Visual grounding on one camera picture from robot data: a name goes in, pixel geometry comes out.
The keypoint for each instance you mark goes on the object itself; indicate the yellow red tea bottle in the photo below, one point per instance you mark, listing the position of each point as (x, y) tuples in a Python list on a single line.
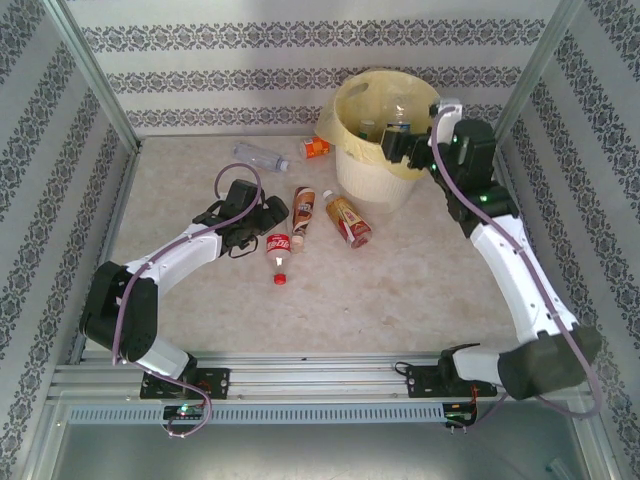
[(347, 220)]

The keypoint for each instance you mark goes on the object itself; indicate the circuit board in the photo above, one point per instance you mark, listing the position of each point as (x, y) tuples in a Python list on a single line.
[(457, 415), (182, 411)]

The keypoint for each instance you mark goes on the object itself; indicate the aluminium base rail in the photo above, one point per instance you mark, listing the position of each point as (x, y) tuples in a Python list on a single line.
[(310, 372)]

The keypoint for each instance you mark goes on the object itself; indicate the aluminium right side rail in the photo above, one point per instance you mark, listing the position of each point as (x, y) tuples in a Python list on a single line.
[(506, 160)]

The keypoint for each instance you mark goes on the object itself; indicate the clear unlabelled plastic bottle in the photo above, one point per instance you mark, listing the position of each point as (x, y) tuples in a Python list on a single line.
[(260, 156)]

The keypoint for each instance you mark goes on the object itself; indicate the aluminium left frame post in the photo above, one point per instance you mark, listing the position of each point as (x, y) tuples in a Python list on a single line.
[(97, 80)]

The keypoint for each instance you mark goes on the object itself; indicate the brown label drink bottle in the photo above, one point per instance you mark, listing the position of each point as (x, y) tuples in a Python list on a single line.
[(303, 210)]

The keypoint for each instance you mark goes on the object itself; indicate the white plastic bin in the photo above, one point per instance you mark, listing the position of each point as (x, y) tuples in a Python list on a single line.
[(370, 185)]

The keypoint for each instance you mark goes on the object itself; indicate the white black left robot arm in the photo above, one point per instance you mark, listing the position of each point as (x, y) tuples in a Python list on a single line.
[(170, 255)]

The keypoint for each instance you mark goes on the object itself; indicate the aluminium right frame post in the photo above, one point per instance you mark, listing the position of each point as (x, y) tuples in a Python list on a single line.
[(535, 80)]

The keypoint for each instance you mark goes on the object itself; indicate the orange NFC juice bottle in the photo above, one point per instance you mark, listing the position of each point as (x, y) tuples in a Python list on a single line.
[(315, 148)]

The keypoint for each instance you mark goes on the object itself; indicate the aluminium frame post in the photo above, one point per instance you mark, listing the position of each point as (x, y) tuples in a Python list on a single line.
[(97, 80), (535, 80)]

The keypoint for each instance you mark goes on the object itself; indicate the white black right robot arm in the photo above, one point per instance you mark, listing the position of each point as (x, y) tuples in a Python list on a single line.
[(515, 280)]

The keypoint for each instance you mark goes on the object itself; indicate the right circuit board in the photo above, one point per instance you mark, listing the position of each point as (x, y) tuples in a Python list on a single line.
[(457, 415)]

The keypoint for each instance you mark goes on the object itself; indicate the green label plastic bottle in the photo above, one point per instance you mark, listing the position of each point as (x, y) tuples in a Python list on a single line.
[(367, 129)]

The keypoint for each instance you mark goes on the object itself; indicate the aluminium left side rail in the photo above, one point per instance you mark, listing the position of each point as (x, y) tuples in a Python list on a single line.
[(120, 200)]

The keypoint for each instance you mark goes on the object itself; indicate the left circuit board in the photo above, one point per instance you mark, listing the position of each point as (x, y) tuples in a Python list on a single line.
[(182, 411)]

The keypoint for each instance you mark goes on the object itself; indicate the red label cola bottle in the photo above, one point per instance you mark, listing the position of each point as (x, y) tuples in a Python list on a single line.
[(279, 247)]

